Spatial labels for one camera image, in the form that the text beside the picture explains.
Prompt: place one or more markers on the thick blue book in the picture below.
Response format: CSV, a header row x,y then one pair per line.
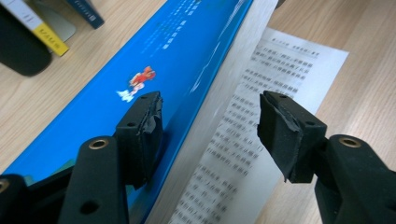
x,y
102,102

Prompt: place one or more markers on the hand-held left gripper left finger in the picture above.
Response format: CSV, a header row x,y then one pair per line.
x,y
140,140

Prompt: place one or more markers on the black hardcover book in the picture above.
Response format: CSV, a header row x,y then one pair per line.
x,y
21,53

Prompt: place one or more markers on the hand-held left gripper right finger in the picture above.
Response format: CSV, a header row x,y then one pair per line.
x,y
295,146

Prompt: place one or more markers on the red and blue illustrated book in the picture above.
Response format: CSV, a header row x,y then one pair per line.
x,y
88,14

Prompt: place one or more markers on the yellow book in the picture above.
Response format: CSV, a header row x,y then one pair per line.
x,y
46,34

